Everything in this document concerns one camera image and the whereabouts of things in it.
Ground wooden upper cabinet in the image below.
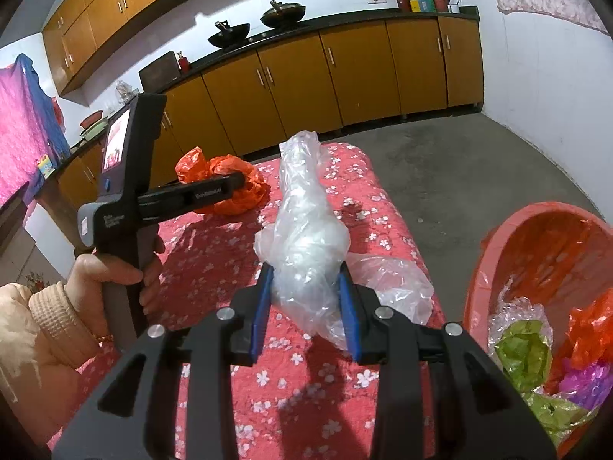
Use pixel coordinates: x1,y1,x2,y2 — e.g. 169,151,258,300
42,0,168,97

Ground black countertop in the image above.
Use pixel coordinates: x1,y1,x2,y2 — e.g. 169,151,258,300
36,6,480,187

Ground blue hanging cloth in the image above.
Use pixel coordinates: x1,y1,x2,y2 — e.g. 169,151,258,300
14,54,70,164

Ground orange plastic bag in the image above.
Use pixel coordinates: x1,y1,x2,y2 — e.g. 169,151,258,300
175,148,270,216
562,292,613,380

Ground red floral tablecloth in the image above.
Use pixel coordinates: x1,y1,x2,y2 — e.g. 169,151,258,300
48,141,436,460

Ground thin clear plastic bag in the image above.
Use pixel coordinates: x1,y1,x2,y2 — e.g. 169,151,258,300
345,254,436,341

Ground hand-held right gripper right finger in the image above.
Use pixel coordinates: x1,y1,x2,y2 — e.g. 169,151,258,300
338,261,559,460

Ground clear plastic bag bundle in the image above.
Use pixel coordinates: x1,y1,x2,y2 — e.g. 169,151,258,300
254,129,352,350

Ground magenta plastic bag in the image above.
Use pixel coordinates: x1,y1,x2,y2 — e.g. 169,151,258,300
558,361,613,409

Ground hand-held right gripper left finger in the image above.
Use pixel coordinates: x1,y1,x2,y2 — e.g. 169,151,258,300
50,263,275,460

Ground black pot with lid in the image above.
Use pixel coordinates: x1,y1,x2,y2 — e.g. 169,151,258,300
260,0,307,28

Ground clear bubble wrap sheet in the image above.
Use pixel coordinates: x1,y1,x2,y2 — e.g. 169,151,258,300
487,275,551,346

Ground olive green plastic bag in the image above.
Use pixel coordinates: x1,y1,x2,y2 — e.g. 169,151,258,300
495,320,602,447

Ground wooden lower cabinets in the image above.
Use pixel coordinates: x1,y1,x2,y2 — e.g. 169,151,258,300
36,10,484,231

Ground black wok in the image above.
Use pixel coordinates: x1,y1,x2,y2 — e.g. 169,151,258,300
207,20,251,49

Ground orange plastic basket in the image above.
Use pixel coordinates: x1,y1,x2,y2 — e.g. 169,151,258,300
464,201,613,458

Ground white panel with flower picture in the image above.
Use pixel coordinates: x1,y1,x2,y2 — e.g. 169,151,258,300
14,223,72,298

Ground person's left hand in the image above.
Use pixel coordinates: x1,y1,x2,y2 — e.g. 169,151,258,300
64,237,166,343

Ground brown cutting board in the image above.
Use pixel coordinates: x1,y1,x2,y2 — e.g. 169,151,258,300
139,50,178,93

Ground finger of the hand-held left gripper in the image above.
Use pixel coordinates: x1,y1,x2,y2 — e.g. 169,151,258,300
138,173,246,206
141,195,231,223

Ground pink hanging cloth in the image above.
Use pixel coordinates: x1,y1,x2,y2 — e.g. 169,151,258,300
0,64,49,212

